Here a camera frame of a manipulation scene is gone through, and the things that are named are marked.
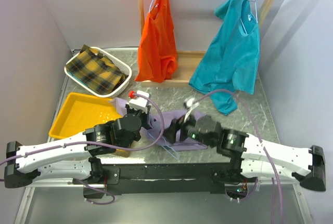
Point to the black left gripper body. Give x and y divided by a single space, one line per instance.
143 115

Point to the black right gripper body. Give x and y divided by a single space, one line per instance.
185 131

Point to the purple t-shirt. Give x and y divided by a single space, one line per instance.
155 122

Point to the blue wire hanger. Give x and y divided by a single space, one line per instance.
165 145

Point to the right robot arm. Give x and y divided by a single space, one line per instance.
252 157

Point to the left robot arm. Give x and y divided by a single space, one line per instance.
75 156

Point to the orange t-shirt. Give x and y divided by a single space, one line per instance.
157 54

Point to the teal t-shirt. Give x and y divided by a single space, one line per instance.
232 59

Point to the blue hanger under teal shirt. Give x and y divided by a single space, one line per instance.
256 0

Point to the wooden clothes rack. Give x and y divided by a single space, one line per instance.
189 59

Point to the yellow plastic tray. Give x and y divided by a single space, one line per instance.
80 112

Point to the yellow plaid cloth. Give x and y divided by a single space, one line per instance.
93 70

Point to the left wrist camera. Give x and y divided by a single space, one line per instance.
139 103

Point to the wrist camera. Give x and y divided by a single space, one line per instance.
190 104
139 103

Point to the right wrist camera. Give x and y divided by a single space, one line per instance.
190 104

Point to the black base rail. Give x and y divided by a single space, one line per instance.
121 179

